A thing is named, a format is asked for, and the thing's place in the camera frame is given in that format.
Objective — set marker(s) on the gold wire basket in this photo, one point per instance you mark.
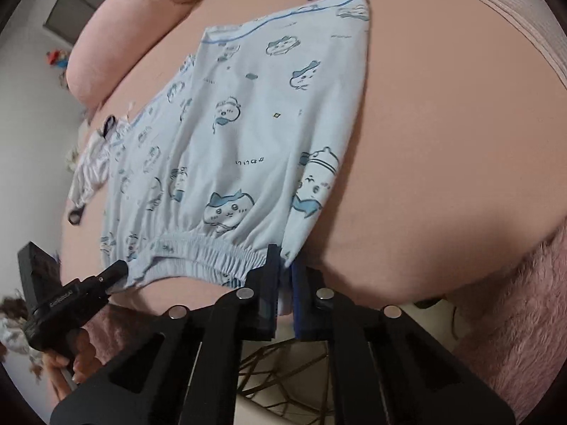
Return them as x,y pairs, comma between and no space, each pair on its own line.
286,382

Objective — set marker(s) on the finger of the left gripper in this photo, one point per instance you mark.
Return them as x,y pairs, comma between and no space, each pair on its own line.
113,274

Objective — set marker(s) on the person left hand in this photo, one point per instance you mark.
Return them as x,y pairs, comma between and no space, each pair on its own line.
85,364

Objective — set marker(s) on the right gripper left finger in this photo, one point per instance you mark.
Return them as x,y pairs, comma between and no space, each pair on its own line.
183,369

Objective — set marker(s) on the pink round bed sheet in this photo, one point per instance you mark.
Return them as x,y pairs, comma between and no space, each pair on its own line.
461,119

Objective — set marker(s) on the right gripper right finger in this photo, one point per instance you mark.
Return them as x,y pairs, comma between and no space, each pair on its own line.
385,367

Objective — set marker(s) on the light blue cartoon pajama pants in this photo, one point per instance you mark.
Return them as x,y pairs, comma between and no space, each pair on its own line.
239,152

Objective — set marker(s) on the white crumpled clothes pile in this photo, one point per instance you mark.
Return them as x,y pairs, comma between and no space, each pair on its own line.
93,166

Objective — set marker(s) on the rolled pink quilt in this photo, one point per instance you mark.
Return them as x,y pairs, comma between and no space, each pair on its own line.
114,40

